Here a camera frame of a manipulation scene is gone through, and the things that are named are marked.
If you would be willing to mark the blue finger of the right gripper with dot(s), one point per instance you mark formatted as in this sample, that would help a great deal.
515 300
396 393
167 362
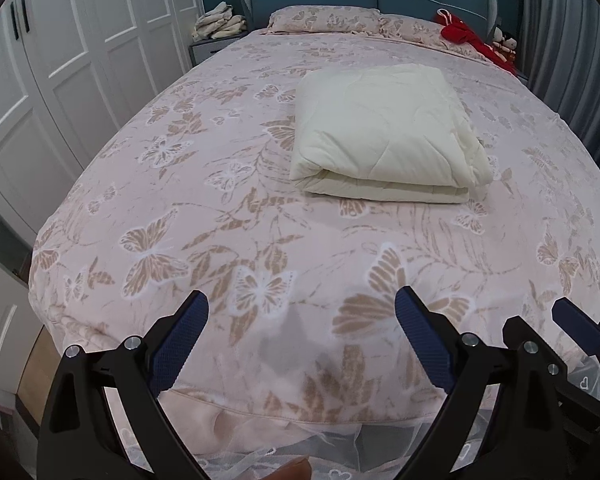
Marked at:
584 331

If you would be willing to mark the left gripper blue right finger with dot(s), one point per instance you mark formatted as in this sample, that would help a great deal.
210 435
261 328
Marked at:
475 435

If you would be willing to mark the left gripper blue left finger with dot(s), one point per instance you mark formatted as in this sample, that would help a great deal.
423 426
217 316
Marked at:
78 438

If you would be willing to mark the cream quilted jacket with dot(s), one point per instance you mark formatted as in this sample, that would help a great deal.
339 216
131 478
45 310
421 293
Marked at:
385 133

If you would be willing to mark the beige folded clothes pile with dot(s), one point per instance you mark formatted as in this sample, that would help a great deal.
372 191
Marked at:
219 23

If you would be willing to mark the person's left hand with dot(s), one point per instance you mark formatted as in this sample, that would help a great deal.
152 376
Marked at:
299 469

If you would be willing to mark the pink butterfly bedspread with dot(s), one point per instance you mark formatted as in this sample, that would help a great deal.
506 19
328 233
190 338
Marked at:
193 193

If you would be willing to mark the grey curtain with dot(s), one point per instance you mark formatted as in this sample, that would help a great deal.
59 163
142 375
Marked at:
560 54

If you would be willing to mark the plush toy by curtain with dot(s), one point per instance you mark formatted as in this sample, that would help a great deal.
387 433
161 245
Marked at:
504 45

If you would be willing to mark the blue bedside table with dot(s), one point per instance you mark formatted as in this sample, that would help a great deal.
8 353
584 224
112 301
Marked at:
203 49

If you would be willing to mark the red garment on bed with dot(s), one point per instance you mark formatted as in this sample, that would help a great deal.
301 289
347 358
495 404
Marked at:
454 29

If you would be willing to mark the right pink pillow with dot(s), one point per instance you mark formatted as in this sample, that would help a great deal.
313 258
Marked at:
414 30

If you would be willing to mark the pink pillow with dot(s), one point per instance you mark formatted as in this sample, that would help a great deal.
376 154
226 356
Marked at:
310 19
414 30

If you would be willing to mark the white panelled wardrobe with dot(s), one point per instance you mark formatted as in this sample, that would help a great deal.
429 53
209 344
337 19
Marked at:
72 74

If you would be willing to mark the left pink pillow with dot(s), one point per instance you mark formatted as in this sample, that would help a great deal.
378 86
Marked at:
310 19

